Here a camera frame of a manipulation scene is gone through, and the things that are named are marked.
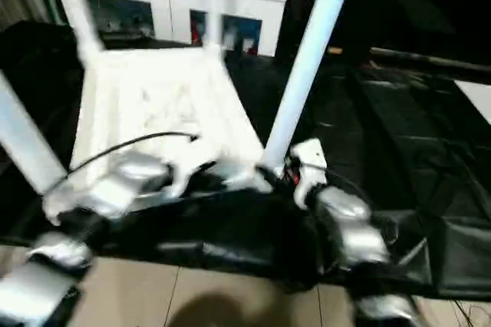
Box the white plastic table leg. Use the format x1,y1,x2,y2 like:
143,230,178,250
0,72,68,196
201,0,228,59
48,0,107,63
259,0,360,174

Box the black work mat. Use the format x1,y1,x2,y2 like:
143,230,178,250
0,18,491,301

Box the white plastic table top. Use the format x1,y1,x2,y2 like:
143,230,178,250
42,45,278,224

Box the black floor cables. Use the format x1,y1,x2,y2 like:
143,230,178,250
449,300,491,327

